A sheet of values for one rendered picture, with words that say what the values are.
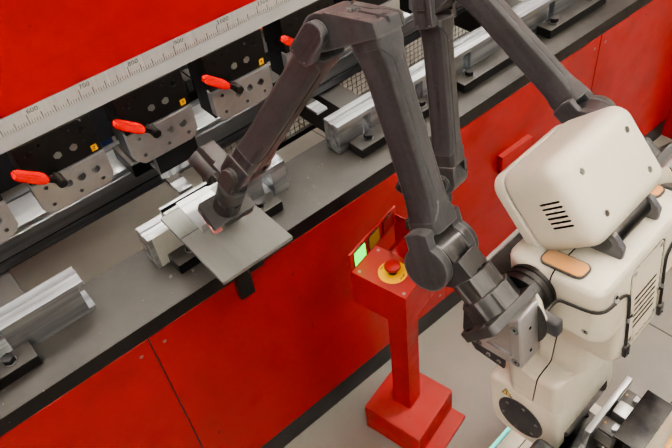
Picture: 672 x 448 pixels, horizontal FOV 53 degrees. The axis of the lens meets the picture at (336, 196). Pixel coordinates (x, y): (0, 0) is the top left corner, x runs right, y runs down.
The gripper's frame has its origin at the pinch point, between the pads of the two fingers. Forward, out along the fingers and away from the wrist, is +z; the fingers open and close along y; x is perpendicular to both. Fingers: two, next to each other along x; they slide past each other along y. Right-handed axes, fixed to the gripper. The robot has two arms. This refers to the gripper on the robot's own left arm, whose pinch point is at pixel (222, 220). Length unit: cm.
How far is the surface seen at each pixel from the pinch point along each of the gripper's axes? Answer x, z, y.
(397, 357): 50, 44, -31
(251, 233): 6.4, -2.0, -3.0
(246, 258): 10.9, -4.5, 2.0
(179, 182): -16.3, 11.0, -0.3
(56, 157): -22.4, -17.4, 24.0
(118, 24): -32.3, -34.0, 4.6
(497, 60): -1, 12, -102
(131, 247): -48, 147, -5
